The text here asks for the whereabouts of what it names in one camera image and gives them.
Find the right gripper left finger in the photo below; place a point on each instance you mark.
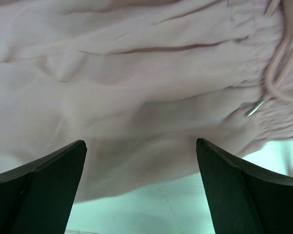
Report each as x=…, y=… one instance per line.
x=37, y=198

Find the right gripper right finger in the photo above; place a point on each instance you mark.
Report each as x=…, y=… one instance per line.
x=244, y=198

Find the pink trousers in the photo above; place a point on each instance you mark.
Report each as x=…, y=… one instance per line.
x=140, y=81

